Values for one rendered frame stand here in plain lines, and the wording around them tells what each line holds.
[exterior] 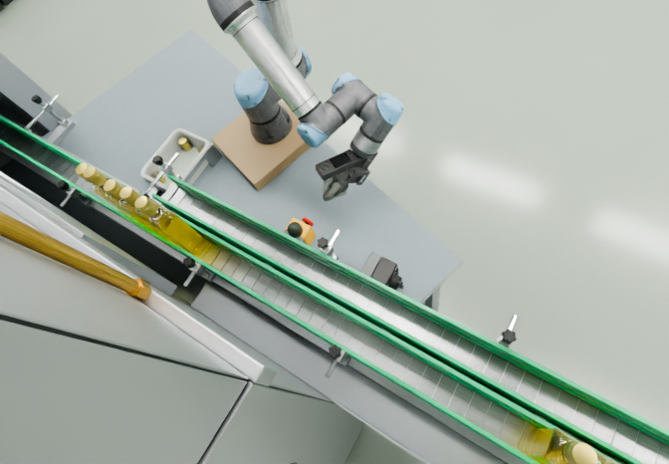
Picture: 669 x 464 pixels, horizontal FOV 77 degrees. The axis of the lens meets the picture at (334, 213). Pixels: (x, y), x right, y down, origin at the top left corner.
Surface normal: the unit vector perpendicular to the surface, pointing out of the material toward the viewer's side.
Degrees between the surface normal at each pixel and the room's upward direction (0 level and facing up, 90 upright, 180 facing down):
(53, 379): 90
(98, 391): 90
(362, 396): 0
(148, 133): 0
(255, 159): 1
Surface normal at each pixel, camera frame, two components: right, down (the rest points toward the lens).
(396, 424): -0.19, -0.44
